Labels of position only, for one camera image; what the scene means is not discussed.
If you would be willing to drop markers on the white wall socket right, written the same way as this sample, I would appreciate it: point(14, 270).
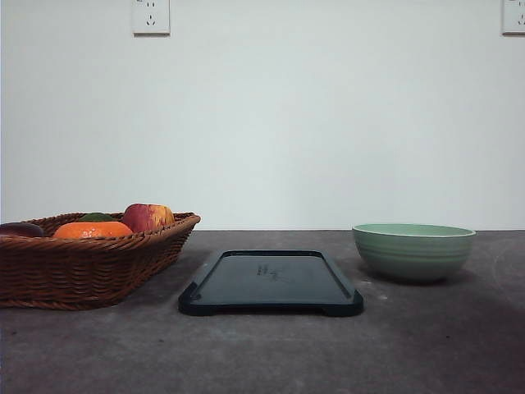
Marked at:
point(511, 19)

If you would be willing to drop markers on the white wall socket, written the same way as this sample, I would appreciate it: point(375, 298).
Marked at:
point(511, 19)
point(151, 18)

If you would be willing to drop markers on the dark purple eggplant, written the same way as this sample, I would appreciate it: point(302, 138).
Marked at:
point(21, 229)

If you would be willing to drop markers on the brown woven wicker basket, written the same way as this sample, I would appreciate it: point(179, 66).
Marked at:
point(47, 272)

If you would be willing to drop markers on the dark green fruit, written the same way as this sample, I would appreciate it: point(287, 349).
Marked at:
point(96, 217)

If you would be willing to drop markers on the white wall socket left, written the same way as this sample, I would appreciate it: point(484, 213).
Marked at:
point(151, 18)

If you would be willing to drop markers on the orange tangerine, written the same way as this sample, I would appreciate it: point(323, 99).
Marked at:
point(92, 230)

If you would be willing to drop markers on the dark rectangular tray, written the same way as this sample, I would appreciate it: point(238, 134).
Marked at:
point(272, 282)

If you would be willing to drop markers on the red yellow apple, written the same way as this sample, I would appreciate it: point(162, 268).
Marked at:
point(147, 217)

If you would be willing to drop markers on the light green ceramic bowl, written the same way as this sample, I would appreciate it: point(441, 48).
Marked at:
point(412, 252)

